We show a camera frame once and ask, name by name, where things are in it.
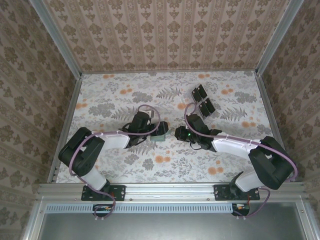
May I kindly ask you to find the aluminium mounting rail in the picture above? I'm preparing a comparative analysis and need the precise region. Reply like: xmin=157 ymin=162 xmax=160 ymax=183
xmin=37 ymin=181 xmax=308 ymax=204

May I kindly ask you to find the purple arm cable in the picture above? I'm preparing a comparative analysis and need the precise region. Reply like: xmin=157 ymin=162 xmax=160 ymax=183
xmin=68 ymin=104 xmax=162 ymax=221
xmin=184 ymin=102 xmax=300 ymax=221

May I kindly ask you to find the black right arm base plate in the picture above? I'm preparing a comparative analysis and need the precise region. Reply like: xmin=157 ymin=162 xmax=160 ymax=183
xmin=213 ymin=184 xmax=261 ymax=202

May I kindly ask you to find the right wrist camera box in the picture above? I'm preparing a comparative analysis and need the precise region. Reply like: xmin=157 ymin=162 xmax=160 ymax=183
xmin=186 ymin=112 xmax=209 ymax=133

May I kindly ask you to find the green card holder wallet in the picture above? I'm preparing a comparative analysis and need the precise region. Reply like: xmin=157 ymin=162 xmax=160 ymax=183
xmin=149 ymin=129 xmax=172 ymax=144

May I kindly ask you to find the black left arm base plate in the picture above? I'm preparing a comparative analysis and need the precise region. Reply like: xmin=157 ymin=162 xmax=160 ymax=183
xmin=81 ymin=184 xmax=126 ymax=202

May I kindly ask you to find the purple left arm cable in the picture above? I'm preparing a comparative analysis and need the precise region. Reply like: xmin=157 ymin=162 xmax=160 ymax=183
xmin=68 ymin=104 xmax=162 ymax=221

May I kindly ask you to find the floral patterned table cover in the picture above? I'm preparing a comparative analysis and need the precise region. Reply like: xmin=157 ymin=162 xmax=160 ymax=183
xmin=53 ymin=71 xmax=291 ymax=184

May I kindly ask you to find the white slotted cable duct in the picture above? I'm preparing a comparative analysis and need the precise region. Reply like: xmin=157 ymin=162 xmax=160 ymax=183
xmin=46 ymin=202 xmax=236 ymax=215

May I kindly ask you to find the aluminium frame post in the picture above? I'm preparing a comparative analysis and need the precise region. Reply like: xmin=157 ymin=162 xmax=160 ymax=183
xmin=255 ymin=0 xmax=306 ymax=77
xmin=29 ymin=0 xmax=83 ymax=78

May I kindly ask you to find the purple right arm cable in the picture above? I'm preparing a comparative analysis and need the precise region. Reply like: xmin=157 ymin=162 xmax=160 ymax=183
xmin=184 ymin=102 xmax=300 ymax=221

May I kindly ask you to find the aluminium thin frame rail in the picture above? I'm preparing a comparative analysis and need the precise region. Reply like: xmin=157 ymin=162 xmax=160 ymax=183
xmin=81 ymin=70 xmax=258 ymax=75

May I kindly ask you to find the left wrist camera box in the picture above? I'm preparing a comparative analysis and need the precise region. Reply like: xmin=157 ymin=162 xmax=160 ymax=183
xmin=131 ymin=110 xmax=155 ymax=131

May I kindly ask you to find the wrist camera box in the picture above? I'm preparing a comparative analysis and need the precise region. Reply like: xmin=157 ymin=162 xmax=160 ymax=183
xmin=186 ymin=112 xmax=209 ymax=133
xmin=131 ymin=110 xmax=155 ymax=131

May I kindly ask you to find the aluminium side frame rail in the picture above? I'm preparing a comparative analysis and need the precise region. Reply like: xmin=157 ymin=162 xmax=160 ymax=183
xmin=47 ymin=73 xmax=83 ymax=185
xmin=255 ymin=73 xmax=295 ymax=183

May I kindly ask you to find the black connector board with wires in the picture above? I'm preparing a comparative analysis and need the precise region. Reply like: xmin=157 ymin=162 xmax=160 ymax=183
xmin=92 ymin=203 xmax=115 ymax=218
xmin=231 ymin=203 xmax=251 ymax=217

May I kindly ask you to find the black credit card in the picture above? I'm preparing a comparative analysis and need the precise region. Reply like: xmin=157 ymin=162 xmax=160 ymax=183
xmin=196 ymin=84 xmax=209 ymax=99
xmin=196 ymin=101 xmax=208 ymax=118
xmin=190 ymin=87 xmax=201 ymax=101
xmin=203 ymin=97 xmax=216 ymax=115

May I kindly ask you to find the grey sheet metal panel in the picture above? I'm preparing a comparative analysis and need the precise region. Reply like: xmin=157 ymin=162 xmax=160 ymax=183
xmin=37 ymin=202 xmax=310 ymax=240

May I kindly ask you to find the aluminium frame bar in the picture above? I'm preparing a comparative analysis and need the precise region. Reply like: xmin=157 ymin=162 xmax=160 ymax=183
xmin=21 ymin=202 xmax=48 ymax=240
xmin=296 ymin=202 xmax=317 ymax=240

